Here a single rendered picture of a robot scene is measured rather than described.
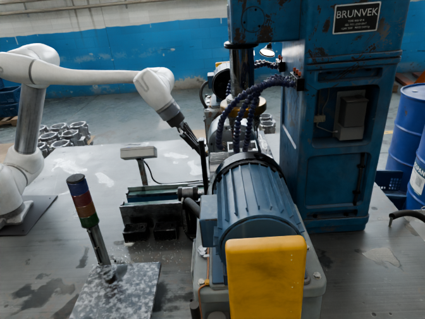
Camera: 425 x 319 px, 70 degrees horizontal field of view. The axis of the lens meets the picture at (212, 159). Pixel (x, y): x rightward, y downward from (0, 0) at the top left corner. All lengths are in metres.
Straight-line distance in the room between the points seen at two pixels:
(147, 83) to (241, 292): 0.88
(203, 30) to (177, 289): 5.91
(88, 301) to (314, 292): 0.67
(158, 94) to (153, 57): 5.64
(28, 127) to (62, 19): 5.74
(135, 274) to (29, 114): 0.95
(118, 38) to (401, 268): 6.45
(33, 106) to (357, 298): 1.54
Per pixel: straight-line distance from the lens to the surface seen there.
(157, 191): 1.47
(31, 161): 1.81
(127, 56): 6.99
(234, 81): 1.16
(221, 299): 0.71
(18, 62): 1.43
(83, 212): 1.13
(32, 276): 1.45
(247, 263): 0.52
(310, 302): 0.76
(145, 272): 1.10
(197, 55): 6.73
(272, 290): 0.57
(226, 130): 1.48
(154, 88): 1.23
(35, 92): 1.63
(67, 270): 1.40
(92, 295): 1.10
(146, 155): 1.52
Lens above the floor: 1.70
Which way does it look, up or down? 28 degrees down
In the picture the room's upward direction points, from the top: 5 degrees counter-clockwise
